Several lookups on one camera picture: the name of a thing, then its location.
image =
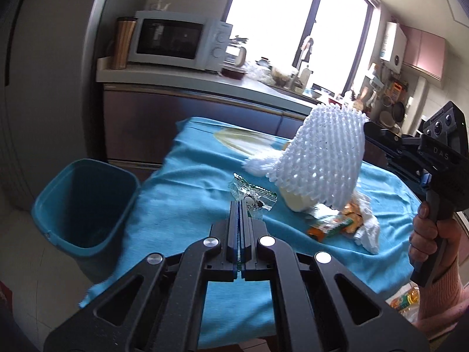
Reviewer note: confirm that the white tissue paper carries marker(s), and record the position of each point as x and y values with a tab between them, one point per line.
365	228

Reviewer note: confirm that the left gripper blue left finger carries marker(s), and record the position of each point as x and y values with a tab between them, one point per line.
233	233

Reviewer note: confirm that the silver refrigerator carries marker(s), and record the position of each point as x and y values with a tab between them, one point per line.
47	60

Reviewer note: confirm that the blue plastic trash bin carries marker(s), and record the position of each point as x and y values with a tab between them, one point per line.
82	212

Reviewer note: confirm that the clear green plastic bag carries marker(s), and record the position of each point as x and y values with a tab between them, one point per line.
258	199

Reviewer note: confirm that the white wall water heater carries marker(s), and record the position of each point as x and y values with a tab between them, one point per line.
393	47

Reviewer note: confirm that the pink wall cabinet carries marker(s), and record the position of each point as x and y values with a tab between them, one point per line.
425	54

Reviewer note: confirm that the chrome kitchen faucet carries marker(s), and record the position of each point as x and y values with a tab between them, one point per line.
300	79

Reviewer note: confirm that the copper thermos bottle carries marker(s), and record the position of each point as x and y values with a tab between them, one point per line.
123	35

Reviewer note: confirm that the dark kitchen base cabinet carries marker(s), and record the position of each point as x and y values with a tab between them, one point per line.
142	105

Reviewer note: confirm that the person's right hand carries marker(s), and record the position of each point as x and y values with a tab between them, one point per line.
422	241

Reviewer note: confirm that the blue floral tablecloth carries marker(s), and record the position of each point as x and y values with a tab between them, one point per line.
193	190

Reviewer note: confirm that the white microwave oven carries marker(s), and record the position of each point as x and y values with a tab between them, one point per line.
179	40

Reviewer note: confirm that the orange snack wrapper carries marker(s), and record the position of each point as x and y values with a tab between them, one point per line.
324	222

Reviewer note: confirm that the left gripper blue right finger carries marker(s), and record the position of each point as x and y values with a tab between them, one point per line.
246	237

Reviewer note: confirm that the white foam fruit net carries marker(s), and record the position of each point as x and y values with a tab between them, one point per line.
322	161

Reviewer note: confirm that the pink right sleeve forearm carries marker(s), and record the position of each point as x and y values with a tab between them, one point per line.
443	304

